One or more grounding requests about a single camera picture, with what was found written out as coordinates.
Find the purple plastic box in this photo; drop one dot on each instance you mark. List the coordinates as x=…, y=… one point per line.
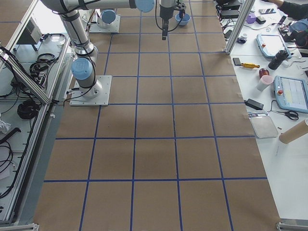
x=251, y=18

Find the aluminium frame post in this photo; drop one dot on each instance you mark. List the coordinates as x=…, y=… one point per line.
x=247, y=5

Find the black phone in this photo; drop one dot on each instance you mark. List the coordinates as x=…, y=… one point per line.
x=236, y=61

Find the near teach pendant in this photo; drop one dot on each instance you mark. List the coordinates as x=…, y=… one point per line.
x=291, y=93

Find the gold cylinder tool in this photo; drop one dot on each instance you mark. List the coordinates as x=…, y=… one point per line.
x=250, y=65

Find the teach pendant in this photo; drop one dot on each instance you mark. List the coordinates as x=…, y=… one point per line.
x=291, y=93
x=270, y=45

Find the black power adapter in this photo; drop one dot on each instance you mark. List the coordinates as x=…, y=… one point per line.
x=254, y=104

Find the black scissors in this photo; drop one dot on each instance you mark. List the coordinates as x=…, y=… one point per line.
x=292, y=115

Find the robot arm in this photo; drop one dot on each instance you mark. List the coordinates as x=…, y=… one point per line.
x=83, y=68
x=108, y=15

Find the grey lidded tray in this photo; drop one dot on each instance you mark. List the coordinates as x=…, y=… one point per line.
x=262, y=124

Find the cardboard tube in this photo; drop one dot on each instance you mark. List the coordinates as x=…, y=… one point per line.
x=295, y=132

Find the blue bowl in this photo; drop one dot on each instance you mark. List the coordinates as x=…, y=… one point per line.
x=182, y=21

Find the red apple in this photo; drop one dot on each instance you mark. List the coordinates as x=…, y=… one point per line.
x=263, y=72

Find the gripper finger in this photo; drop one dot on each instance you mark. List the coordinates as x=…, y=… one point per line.
x=165, y=27

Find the black water bottle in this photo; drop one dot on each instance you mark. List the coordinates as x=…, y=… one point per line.
x=278, y=59

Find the far teach pendant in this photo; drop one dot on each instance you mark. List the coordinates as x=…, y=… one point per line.
x=270, y=45

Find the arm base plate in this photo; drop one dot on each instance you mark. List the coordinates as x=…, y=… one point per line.
x=98, y=26
x=97, y=95

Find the pink white cup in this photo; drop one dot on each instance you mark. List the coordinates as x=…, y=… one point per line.
x=264, y=82

